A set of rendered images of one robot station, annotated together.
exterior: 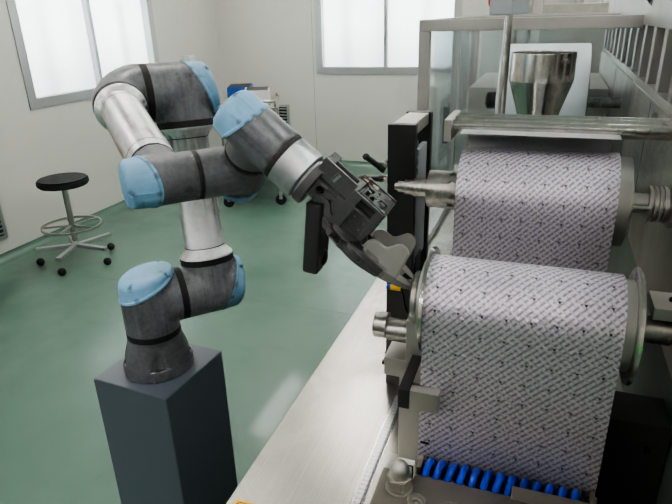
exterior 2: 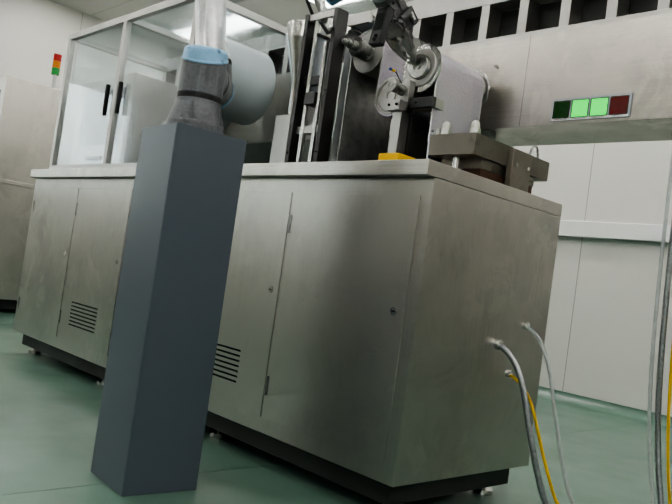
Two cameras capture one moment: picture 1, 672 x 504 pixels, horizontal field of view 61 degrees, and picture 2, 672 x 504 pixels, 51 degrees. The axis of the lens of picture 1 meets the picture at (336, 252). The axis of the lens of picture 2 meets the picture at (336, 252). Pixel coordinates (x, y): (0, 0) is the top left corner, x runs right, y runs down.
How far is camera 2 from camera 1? 215 cm
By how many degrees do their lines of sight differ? 67
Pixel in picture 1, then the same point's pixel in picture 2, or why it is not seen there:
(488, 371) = (453, 93)
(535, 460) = not seen: hidden behind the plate
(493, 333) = (456, 75)
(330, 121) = not seen: outside the picture
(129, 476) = (179, 230)
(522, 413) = (460, 115)
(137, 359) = (211, 112)
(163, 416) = (239, 157)
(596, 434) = not seen: hidden behind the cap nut
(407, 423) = (400, 141)
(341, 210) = (406, 13)
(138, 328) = (216, 85)
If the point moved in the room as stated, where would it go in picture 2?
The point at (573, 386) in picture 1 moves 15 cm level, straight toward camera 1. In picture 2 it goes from (472, 103) to (511, 97)
